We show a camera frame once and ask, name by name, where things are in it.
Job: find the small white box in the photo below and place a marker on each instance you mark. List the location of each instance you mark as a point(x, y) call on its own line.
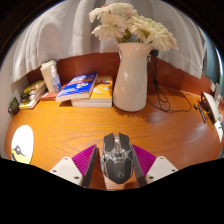
point(220, 130)

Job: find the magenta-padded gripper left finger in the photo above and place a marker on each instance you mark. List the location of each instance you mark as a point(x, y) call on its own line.
point(68, 170)

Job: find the pale flat book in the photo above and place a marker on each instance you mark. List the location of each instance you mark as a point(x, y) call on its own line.
point(28, 104)

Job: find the beige lidded tumbler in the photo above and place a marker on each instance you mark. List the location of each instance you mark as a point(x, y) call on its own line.
point(47, 75)

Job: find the white ceramic vase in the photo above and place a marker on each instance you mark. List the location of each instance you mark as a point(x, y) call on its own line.
point(131, 83)

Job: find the white pleated curtain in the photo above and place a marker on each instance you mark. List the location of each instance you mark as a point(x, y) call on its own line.
point(63, 30)

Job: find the thick white book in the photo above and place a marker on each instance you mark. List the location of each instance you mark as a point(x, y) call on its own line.
point(93, 103)

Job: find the blue cover book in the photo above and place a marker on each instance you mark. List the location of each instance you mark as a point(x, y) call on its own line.
point(78, 86)

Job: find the grey angular computer mouse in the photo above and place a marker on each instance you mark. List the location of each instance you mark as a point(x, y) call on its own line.
point(117, 160)

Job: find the green mug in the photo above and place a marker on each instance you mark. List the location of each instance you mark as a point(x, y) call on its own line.
point(13, 106)

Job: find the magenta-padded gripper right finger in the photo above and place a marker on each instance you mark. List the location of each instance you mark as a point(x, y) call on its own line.
point(160, 168)

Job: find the clear spray bottle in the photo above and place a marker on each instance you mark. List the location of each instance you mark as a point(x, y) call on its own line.
point(56, 82)

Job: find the white angled device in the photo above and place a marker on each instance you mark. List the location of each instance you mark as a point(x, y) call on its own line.
point(210, 106)

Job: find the white flower bunch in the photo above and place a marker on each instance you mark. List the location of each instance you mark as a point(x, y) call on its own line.
point(146, 28)

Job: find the orange cover book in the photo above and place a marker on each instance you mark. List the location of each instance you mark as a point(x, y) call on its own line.
point(102, 88)

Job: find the reddish brown book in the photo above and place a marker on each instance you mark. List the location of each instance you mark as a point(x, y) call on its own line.
point(49, 96)

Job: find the round white yellow mouse pad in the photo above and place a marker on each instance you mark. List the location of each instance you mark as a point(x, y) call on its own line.
point(22, 140)

